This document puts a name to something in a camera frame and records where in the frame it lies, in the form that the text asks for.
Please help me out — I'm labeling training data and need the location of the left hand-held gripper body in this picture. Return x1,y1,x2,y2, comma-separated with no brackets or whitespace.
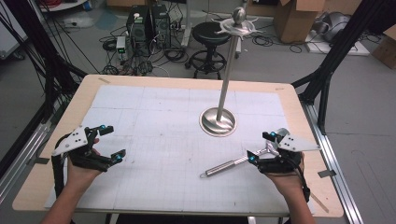
50,125,114,173

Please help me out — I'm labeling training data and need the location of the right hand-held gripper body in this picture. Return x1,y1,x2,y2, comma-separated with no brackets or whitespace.
256,133,321,175

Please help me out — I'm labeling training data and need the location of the stainless steel kitchen utensil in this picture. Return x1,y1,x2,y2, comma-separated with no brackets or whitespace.
200,127,292,179

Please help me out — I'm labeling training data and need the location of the stainless steel utensil stand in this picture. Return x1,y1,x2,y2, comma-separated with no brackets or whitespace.
198,6,266,138

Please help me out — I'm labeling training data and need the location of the person's right hand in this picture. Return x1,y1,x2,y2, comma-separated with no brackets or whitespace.
264,151,306,198

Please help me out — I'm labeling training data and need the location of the person's left hand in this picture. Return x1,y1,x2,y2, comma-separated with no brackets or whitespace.
64,137,104,189

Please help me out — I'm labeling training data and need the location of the grey tape strip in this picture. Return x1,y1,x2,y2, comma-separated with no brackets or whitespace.
30,156,50,166
317,169,337,179

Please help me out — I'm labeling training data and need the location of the white grid paper mat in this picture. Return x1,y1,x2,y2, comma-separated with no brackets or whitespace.
44,84,315,217

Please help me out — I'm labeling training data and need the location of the thin wooden stick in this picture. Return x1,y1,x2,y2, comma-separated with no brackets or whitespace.
310,191,330,215

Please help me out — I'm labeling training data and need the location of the small silver electronics box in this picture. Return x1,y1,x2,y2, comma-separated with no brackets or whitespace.
115,35,128,61

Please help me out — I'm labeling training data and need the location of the black computer tower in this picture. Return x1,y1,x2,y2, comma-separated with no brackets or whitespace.
125,5,151,49
150,11,173,49

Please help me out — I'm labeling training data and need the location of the black round stool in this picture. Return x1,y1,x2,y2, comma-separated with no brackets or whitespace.
185,21,232,80

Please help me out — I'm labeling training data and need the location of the large open cardboard box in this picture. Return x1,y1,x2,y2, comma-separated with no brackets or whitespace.
273,0,329,45

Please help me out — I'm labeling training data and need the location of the grey rounded machine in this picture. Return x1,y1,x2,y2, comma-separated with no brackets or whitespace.
313,11,352,43

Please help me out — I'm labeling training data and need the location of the small cardboard box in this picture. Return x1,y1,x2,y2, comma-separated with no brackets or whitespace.
371,23,396,70

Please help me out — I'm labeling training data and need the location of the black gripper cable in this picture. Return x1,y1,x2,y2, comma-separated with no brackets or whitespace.
288,156,312,203
50,133,73,199

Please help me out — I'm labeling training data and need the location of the aluminium profile rail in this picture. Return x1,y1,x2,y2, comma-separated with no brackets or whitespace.
302,102,364,224
0,121,53,203

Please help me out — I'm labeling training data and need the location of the tangle of black floor cables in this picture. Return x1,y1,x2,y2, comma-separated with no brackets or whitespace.
98,26,191,77

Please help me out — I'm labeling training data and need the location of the black metal frame stand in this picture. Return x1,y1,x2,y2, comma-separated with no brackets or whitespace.
290,0,396,136
0,0,89,178

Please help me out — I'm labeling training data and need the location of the black coiled floor cable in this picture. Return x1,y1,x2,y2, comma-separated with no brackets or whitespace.
251,33,307,54

